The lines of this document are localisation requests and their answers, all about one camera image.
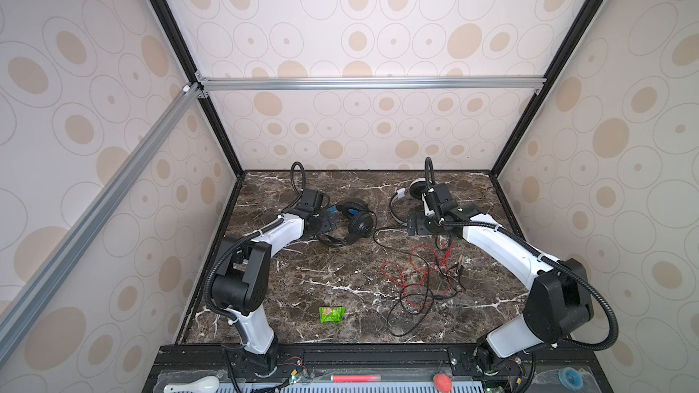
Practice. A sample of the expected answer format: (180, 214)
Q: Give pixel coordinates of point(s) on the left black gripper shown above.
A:
(328, 224)

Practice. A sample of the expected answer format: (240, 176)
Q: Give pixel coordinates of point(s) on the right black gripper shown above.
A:
(420, 228)

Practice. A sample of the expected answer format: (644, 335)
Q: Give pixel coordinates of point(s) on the black blue headphones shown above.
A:
(360, 220)

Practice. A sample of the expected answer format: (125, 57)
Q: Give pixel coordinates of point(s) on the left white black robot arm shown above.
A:
(238, 282)

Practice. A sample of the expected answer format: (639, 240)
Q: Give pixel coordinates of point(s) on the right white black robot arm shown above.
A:
(560, 299)

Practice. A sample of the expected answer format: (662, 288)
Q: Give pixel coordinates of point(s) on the green snack packet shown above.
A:
(331, 314)

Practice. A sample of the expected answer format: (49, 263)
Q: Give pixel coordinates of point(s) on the red round object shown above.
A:
(442, 383)

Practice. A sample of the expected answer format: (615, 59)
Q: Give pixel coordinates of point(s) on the white plastic object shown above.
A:
(207, 384)

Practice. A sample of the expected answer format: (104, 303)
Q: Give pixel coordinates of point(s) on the blue tape roll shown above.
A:
(570, 379)

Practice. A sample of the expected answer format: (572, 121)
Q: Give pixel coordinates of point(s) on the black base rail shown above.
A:
(403, 368)

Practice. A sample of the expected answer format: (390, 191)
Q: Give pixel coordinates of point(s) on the left aluminium rail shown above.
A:
(38, 292)

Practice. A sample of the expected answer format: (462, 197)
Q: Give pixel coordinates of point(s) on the aluminium rail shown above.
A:
(389, 83)
(38, 292)

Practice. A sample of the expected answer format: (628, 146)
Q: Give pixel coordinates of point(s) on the back aluminium rail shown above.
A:
(389, 83)

